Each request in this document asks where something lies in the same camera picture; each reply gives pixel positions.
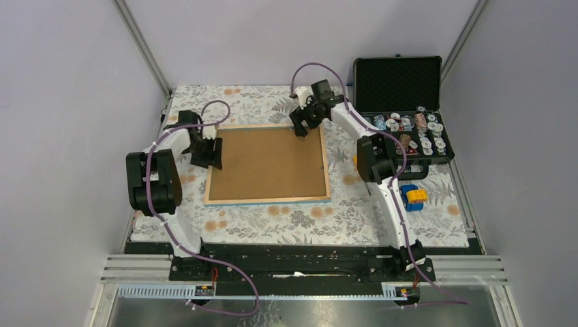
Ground aluminium frame rails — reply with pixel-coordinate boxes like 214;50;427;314
100;253;508;285

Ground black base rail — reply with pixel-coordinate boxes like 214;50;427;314
169;243;436;296

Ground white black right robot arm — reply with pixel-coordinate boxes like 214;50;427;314
289;80;426;281

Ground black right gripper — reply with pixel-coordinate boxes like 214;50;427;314
288;97;325;138

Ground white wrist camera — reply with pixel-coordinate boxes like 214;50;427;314
202;125;217;140
293;87;315;109

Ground blue poker chip stack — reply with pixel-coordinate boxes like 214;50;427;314
373;115;388;131

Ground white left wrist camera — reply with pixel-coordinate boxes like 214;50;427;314
202;125;217;140

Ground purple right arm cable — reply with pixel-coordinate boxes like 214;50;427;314
290;62;470;308

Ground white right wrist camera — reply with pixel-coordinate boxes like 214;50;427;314
293;87;315;109

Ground white slotted cable duct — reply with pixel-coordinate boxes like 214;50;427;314
117;283;408;302

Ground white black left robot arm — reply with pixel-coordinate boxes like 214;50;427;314
125;110;229;280

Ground black poker chip case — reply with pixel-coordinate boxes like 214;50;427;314
352;54;455;181

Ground floral tablecloth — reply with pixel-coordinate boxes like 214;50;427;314
131;84;470;248

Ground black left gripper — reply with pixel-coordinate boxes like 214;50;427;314
185;134;221;169

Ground blue yellow toy car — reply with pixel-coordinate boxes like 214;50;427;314
399;184;429;212

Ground brown poker chip stack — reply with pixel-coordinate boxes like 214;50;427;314
414;112;428;133

